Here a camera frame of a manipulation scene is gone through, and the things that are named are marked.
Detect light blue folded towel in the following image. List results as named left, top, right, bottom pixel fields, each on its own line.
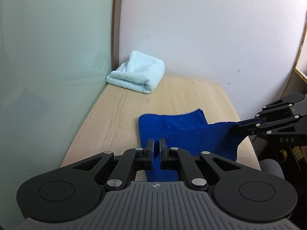
left=106, top=50, right=165, bottom=94

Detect brown partition frame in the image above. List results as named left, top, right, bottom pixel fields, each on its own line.
left=111, top=0, right=123, bottom=70

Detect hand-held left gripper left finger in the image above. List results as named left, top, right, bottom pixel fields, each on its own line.
left=71, top=138, right=155, bottom=191

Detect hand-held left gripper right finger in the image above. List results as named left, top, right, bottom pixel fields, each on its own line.
left=159, top=138, right=242, bottom=191

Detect wooden shelf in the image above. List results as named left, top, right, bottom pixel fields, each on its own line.
left=293, top=45, right=307, bottom=83

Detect dark blue towel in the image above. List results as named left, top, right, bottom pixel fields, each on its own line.
left=138, top=109, right=243, bottom=183

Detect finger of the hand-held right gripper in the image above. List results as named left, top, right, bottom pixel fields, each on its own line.
left=229, top=115, right=307, bottom=140
left=255, top=92, right=305, bottom=123

